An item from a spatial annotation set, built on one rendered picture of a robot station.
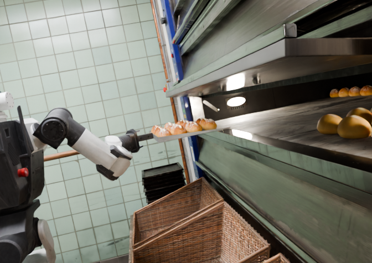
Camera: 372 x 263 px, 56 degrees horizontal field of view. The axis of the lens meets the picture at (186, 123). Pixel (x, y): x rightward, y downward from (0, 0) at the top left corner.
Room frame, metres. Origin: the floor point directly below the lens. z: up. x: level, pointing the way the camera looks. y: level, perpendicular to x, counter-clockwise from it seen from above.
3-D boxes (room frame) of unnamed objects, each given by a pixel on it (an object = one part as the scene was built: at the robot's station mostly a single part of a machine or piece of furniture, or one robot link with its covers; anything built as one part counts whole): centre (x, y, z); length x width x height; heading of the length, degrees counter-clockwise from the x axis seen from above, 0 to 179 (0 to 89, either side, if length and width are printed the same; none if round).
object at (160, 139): (1.96, 0.01, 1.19); 0.55 x 0.36 x 0.03; 10
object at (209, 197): (1.91, 0.16, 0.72); 0.56 x 0.49 x 0.28; 7
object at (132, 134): (1.80, 0.31, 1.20); 0.12 x 0.10 x 0.13; 155
